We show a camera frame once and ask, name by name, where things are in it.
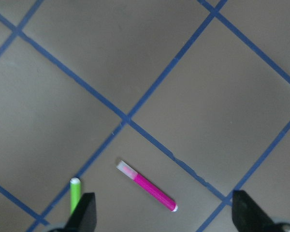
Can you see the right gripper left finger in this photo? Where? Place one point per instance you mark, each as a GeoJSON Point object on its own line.
{"type": "Point", "coordinates": [84, 217]}

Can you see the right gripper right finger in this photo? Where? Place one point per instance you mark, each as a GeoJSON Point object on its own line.
{"type": "Point", "coordinates": [247, 216]}

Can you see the pink marker pen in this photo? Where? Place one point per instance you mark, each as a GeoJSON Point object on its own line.
{"type": "Point", "coordinates": [148, 186]}

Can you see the green marker pen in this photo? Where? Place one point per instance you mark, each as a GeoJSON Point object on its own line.
{"type": "Point", "coordinates": [75, 193]}

